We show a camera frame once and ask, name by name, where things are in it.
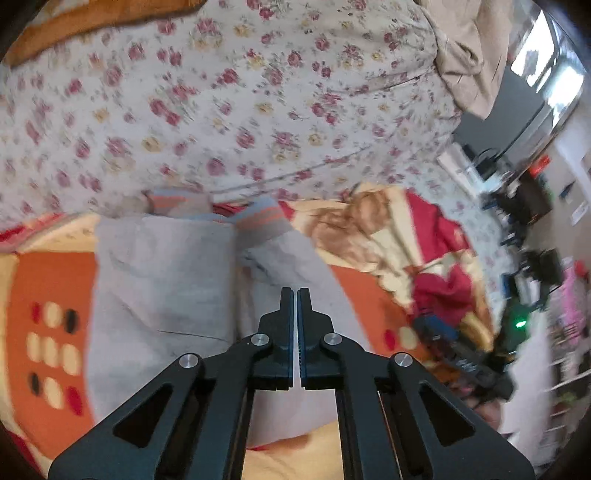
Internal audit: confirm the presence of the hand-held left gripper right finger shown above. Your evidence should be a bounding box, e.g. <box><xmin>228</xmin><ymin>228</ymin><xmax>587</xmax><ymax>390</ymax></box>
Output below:
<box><xmin>298</xmin><ymin>287</ymin><xmax>536</xmax><ymax>480</ymax></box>

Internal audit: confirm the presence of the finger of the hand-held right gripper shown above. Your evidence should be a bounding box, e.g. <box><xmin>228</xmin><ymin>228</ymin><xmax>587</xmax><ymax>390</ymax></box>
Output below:
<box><xmin>412</xmin><ymin>315</ymin><xmax>462</xmax><ymax>347</ymax></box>

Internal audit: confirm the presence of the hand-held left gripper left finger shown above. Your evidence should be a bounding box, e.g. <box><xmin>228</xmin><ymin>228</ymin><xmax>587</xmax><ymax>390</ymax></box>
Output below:
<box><xmin>48</xmin><ymin>287</ymin><xmax>295</xmax><ymax>480</ymax></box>

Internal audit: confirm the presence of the grey garment with striped cuffs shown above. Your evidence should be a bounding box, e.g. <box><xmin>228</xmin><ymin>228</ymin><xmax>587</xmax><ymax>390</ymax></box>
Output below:
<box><xmin>85</xmin><ymin>187</ymin><xmax>370</xmax><ymax>450</ymax></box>

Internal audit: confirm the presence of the white board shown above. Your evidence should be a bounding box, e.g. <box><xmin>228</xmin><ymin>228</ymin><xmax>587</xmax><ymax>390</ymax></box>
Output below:
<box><xmin>438</xmin><ymin>142</ymin><xmax>492</xmax><ymax>186</ymax></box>

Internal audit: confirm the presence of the floral quilt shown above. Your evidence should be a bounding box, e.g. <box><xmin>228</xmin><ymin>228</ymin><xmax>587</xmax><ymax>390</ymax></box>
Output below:
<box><xmin>0</xmin><ymin>0</ymin><xmax>522</xmax><ymax>296</ymax></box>

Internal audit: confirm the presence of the red and cream printed blanket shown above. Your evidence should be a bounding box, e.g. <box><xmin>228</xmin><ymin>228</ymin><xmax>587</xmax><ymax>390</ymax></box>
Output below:
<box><xmin>0</xmin><ymin>182</ymin><xmax>502</xmax><ymax>480</ymax></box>

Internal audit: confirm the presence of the window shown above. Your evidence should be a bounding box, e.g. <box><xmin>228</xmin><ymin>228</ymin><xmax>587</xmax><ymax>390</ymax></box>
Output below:
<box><xmin>509</xmin><ymin>9</ymin><xmax>586</xmax><ymax>136</ymax></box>

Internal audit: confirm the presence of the beige cloth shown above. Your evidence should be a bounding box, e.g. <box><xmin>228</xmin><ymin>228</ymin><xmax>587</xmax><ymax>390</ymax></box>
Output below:
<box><xmin>422</xmin><ymin>0</ymin><xmax>525</xmax><ymax>121</ymax></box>

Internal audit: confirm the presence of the orange blanket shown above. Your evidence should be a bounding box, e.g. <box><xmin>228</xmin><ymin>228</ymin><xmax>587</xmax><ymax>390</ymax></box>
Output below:
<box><xmin>0</xmin><ymin>0</ymin><xmax>211</xmax><ymax>68</ymax></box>

